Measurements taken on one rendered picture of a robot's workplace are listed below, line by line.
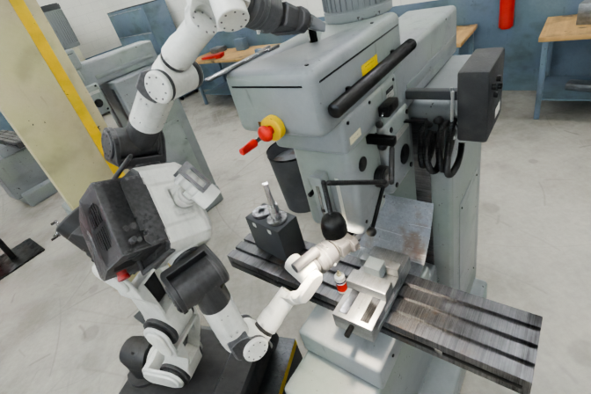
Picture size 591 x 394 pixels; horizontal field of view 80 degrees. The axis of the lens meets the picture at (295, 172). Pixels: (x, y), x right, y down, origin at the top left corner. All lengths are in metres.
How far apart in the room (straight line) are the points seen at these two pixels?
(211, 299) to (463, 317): 0.82
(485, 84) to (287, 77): 0.54
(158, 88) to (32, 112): 1.52
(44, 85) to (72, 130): 0.27
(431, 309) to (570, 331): 1.34
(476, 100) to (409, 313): 0.74
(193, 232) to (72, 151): 1.52
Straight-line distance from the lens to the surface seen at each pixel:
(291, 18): 0.85
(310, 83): 0.73
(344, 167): 0.97
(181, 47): 0.84
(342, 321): 1.32
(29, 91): 2.35
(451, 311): 1.39
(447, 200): 1.51
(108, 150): 1.10
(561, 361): 2.51
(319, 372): 1.53
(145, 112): 0.99
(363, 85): 0.84
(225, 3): 0.73
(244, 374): 1.82
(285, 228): 1.51
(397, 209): 1.59
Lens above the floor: 2.08
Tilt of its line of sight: 31 degrees down
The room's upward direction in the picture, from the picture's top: 16 degrees counter-clockwise
